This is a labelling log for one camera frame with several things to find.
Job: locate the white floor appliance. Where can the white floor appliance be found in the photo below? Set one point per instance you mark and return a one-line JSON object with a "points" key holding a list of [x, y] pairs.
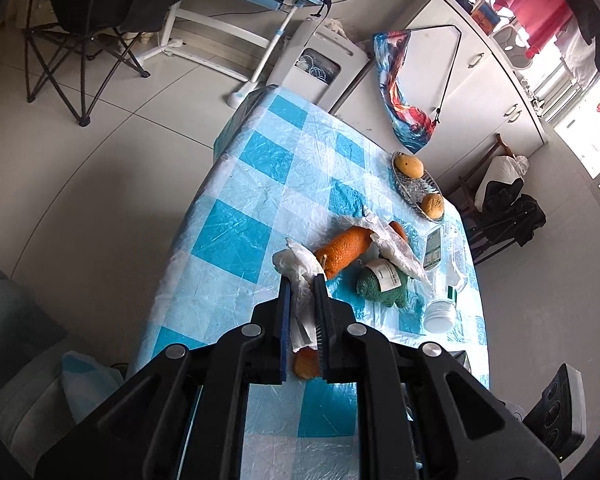
{"points": [[285, 70]]}

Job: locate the clear plastic bottle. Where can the clear plastic bottle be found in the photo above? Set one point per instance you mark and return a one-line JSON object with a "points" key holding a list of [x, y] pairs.
{"points": [[442, 315]]}

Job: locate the dark wooden chair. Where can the dark wooden chair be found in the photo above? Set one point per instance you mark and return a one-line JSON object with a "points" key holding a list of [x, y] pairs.
{"points": [[467, 185]]}

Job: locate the blue box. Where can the blue box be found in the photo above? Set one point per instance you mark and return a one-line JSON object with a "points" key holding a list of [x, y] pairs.
{"points": [[485, 20]]}

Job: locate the round tan fruit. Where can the round tan fruit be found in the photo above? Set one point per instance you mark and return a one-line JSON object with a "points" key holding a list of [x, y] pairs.
{"points": [[433, 205]]}

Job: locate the small grey packet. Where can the small grey packet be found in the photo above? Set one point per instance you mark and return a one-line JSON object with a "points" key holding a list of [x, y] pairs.
{"points": [[434, 250]]}

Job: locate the yellow mango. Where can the yellow mango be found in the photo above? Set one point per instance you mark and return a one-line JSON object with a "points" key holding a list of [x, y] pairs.
{"points": [[410, 165]]}

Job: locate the pale blue plastic bag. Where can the pale blue plastic bag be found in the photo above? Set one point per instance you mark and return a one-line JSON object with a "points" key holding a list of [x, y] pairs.
{"points": [[87, 385]]}

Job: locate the white bag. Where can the white bag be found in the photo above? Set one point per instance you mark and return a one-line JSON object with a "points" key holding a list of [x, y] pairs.
{"points": [[395, 250]]}

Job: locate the white rag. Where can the white rag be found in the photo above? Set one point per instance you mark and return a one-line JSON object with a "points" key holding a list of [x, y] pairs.
{"points": [[336, 26]]}

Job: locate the green textured item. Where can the green textured item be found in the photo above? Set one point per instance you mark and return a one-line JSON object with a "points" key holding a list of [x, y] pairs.
{"points": [[380, 295]]}

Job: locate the black folding camp chair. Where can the black folding camp chair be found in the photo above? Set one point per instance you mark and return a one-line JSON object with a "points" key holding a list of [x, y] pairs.
{"points": [[100, 5]]}

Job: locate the white cabinet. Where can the white cabinet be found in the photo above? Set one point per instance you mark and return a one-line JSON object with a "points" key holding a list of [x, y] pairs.
{"points": [[480, 95]]}

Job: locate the white tissue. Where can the white tissue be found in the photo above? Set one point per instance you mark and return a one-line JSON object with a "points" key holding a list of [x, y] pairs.
{"points": [[300, 270]]}

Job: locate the red hanging garment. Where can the red hanging garment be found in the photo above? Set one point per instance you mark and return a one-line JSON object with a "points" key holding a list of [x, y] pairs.
{"points": [[535, 10]]}

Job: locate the white plastic basket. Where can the white plastic basket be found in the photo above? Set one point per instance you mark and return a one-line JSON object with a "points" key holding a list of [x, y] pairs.
{"points": [[512, 45]]}

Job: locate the blue white checked tablecloth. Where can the blue white checked tablecloth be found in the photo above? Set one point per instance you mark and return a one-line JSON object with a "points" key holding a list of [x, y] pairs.
{"points": [[240, 230]]}

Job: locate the window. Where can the window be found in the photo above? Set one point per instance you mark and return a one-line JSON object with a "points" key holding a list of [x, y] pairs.
{"points": [[590, 145]]}

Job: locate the black device white rim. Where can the black device white rim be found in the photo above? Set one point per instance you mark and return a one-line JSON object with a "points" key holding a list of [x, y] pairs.
{"points": [[555, 410]]}

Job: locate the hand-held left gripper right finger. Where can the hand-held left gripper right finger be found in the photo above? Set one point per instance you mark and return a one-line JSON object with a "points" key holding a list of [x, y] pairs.
{"points": [[321, 330]]}

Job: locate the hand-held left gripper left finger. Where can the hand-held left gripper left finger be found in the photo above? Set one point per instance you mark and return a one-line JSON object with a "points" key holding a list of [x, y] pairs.
{"points": [[282, 330]]}

